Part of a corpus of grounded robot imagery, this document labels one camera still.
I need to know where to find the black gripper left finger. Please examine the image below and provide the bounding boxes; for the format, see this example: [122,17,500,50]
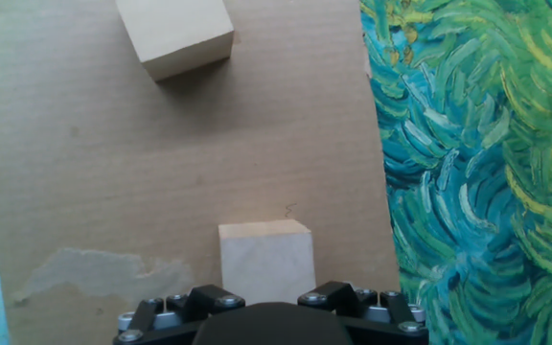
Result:
[112,284,247,345]

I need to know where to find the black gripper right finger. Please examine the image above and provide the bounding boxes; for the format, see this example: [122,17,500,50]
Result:
[297,280,429,345]

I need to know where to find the large pale wooden cube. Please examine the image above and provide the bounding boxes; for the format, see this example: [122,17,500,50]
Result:
[115,0,236,82]

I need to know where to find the brown cardboard sheet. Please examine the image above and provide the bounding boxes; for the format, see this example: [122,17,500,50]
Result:
[0,0,402,345]

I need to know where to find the tall pale wooden block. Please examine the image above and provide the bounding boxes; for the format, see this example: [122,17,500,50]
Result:
[217,218,317,307]

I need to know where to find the green white painted cloth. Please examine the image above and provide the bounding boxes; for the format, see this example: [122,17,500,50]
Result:
[0,0,552,345]

